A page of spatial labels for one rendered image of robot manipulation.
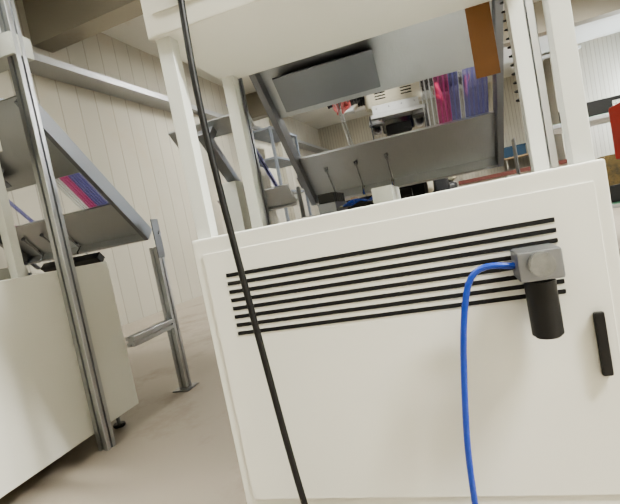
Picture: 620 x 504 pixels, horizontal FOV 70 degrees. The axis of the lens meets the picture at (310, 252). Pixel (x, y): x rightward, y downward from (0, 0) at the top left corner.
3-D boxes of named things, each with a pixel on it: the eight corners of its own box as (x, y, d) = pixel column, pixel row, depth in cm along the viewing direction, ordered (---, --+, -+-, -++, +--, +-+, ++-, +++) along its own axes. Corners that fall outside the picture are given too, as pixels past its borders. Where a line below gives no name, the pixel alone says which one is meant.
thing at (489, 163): (316, 205, 173) (317, 191, 177) (497, 167, 154) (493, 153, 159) (315, 202, 172) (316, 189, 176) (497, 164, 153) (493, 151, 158)
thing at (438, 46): (279, 126, 145) (280, 116, 148) (495, 68, 126) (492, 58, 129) (233, 28, 120) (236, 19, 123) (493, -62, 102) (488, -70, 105)
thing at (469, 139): (315, 198, 173) (316, 192, 175) (496, 159, 155) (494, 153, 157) (299, 162, 159) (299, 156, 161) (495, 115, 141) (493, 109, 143)
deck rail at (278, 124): (311, 206, 173) (312, 194, 177) (316, 205, 173) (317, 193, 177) (226, 31, 121) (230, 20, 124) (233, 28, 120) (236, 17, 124)
